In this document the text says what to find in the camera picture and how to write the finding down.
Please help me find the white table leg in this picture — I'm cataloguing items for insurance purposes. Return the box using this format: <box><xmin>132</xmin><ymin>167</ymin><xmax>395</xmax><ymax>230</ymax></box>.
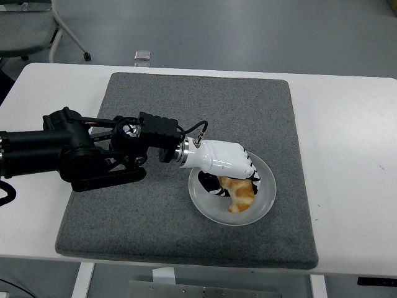
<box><xmin>310</xmin><ymin>274</ymin><xmax>328</xmax><ymax>298</ymax></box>
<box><xmin>70</xmin><ymin>262</ymin><xmax>96</xmax><ymax>298</ymax></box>

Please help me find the light grey round plate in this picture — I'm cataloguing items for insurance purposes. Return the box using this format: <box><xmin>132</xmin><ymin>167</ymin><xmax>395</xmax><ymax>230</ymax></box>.
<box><xmin>188</xmin><ymin>148</ymin><xmax>277</xmax><ymax>227</ymax></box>

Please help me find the black table control panel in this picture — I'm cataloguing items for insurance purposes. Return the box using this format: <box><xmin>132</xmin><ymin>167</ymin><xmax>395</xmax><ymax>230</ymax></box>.
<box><xmin>357</xmin><ymin>276</ymin><xmax>397</xmax><ymax>287</ymax></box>

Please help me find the grey felt table mat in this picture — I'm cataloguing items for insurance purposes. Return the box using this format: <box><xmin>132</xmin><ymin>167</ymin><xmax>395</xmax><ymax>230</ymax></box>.
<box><xmin>55</xmin><ymin>71</ymin><xmax>320</xmax><ymax>270</ymax></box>

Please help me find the grey chair with white frame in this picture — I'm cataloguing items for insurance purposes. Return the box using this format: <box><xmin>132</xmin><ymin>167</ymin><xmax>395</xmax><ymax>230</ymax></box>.
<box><xmin>0</xmin><ymin>0</ymin><xmax>92</xmax><ymax>61</ymax></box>

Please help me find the grey metal plate with screws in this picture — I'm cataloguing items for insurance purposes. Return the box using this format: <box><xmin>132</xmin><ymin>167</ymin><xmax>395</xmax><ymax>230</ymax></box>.
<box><xmin>127</xmin><ymin>280</ymin><xmax>283</xmax><ymax>298</ymax></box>

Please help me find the person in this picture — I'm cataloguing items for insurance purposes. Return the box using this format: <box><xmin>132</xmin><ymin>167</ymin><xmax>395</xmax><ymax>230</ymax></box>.
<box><xmin>0</xmin><ymin>66</ymin><xmax>16</xmax><ymax>106</ymax></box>

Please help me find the golden croissant bread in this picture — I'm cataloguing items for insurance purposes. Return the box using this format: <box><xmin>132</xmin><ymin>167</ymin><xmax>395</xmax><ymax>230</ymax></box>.
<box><xmin>218</xmin><ymin>176</ymin><xmax>256</xmax><ymax>214</ymax></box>

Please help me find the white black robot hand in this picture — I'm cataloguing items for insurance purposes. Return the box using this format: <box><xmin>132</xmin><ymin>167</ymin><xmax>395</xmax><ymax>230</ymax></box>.
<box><xmin>181</xmin><ymin>139</ymin><xmax>262</xmax><ymax>198</ymax></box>

